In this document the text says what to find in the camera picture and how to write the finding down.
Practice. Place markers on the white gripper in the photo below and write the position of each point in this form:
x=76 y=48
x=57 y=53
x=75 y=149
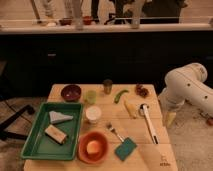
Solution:
x=170 y=102

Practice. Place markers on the teal sponge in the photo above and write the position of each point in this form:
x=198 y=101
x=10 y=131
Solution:
x=125 y=149

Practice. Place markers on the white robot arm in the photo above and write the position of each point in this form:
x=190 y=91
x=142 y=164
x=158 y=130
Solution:
x=185 y=84

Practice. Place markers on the orange fruit in bowl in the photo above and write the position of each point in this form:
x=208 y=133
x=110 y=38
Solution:
x=93 y=147

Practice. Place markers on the orange bowl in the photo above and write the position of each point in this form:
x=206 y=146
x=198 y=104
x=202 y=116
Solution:
x=93 y=158

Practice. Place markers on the purple bowl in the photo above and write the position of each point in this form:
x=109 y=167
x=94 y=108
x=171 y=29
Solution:
x=71 y=93

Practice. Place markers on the yellow banana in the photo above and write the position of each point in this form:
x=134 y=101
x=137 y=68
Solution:
x=131 y=109

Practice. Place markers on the red brown toy cluster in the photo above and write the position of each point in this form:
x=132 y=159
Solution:
x=141 y=90

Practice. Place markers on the green pepper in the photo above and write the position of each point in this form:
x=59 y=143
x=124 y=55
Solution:
x=118 y=96

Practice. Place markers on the small metal cup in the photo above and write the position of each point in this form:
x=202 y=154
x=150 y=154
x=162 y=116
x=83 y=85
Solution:
x=107 y=84

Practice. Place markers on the white cup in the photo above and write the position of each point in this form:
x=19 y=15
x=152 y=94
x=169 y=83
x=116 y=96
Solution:
x=93 y=114

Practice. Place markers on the green translucent cup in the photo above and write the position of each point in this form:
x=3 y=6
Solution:
x=90 y=97

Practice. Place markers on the grey wedge block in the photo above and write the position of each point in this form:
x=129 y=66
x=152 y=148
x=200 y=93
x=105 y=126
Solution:
x=58 y=117

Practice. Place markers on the green plastic tray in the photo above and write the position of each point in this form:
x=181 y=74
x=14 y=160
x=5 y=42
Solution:
x=48 y=141

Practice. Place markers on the wooden rectangular block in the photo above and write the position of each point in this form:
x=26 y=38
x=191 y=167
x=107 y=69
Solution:
x=56 y=134

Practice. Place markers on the white handled utensil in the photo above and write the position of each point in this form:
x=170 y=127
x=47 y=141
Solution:
x=145 y=112

